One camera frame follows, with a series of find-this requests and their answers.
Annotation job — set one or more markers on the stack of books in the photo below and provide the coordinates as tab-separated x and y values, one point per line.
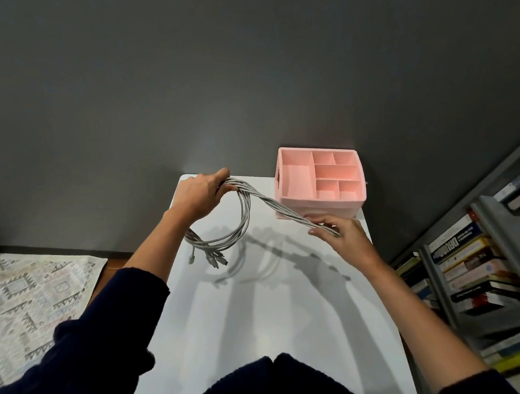
472	266

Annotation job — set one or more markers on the person's left thumb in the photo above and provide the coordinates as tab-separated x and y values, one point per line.
228	188

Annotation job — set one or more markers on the patterned pale rug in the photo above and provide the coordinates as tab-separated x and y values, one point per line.
28	302

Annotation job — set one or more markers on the grey metal bookshelf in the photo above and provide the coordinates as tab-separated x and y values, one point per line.
496	230

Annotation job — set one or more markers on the person's left forearm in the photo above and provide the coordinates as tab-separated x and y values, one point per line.
152	248

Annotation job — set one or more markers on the person's right hand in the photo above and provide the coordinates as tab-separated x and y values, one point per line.
353	240

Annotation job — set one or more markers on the person's right thumb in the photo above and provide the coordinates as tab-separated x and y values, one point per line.
320	233

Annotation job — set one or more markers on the pink compartment organizer box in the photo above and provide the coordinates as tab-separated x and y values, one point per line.
318	180

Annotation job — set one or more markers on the dark navy sweater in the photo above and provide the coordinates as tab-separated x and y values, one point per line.
85	351

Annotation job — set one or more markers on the person's left hand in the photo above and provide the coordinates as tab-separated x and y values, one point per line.
197	197

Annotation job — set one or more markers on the person's right forearm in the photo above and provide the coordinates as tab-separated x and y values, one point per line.
416	321

